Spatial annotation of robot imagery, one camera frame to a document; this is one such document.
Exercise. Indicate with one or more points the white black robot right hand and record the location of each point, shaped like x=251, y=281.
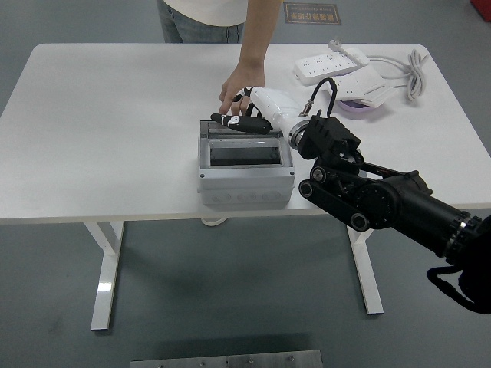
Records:
x=274, y=103

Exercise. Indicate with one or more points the person's left hand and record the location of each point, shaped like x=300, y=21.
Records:
x=243, y=78

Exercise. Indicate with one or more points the red object at floor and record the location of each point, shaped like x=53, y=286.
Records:
x=482, y=7

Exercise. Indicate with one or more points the white table leg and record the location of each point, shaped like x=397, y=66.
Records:
x=105, y=276
x=370, y=283

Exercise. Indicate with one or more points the person's left forearm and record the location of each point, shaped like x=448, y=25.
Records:
x=257, y=30

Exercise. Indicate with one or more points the person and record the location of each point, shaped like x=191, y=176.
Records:
x=203, y=19

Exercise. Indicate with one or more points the white switch panel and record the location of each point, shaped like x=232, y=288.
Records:
x=379, y=97

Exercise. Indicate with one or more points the white power strip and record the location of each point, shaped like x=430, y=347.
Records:
x=326, y=65

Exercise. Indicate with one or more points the grey electrical box clear lid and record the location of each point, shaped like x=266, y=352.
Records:
x=245, y=178

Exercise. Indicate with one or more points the grey metal plate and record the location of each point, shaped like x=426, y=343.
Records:
x=226, y=360

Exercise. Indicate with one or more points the white wall socket panel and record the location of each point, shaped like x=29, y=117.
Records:
x=353, y=86

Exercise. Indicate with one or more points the purple round bowl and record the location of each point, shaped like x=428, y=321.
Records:
x=354, y=109

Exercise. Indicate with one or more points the brown floor sign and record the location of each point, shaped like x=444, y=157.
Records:
x=312, y=13

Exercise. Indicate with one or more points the person's white shoe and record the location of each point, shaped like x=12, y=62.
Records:
x=214, y=221

